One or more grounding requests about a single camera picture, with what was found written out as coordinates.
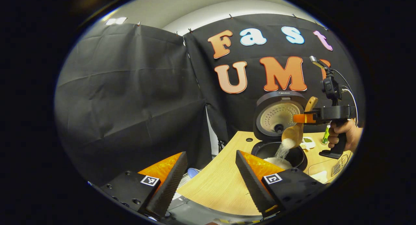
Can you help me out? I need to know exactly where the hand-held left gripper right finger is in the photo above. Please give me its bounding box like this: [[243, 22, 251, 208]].
[[236, 150, 325, 218]]

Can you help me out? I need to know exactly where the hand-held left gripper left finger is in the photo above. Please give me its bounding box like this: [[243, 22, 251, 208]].
[[99, 151, 188, 219]]

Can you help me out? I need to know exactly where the wooden spoon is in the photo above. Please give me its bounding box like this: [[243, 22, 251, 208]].
[[281, 96, 319, 149]]

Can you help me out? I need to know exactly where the black silver rice cooker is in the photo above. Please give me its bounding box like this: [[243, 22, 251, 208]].
[[251, 91, 308, 171]]

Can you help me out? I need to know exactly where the white divided bean dish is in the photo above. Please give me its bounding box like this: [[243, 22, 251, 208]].
[[300, 136, 316, 151]]

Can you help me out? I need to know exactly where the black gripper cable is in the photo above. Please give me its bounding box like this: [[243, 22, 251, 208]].
[[331, 68, 358, 126]]

